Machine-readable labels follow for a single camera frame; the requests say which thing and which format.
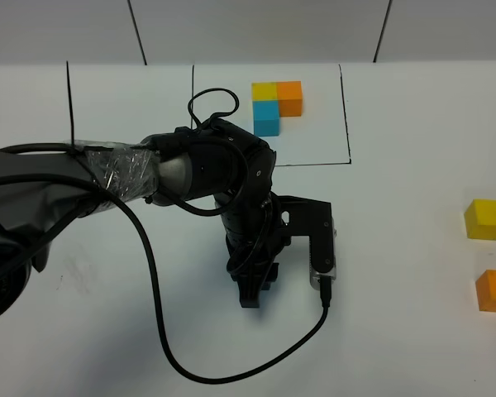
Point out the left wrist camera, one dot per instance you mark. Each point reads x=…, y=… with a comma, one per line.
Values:
x=312, y=219

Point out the yellow template cube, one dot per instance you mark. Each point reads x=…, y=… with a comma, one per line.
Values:
x=264, y=92

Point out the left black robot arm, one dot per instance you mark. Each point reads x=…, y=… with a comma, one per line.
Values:
x=215, y=169

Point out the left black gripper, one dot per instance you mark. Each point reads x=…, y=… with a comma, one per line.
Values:
x=253, y=235

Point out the orange template cube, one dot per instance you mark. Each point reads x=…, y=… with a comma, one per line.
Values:
x=290, y=98

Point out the black cable tie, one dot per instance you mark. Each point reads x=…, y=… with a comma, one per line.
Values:
x=71, y=108

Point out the blue template cube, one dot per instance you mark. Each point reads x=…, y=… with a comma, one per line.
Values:
x=266, y=118

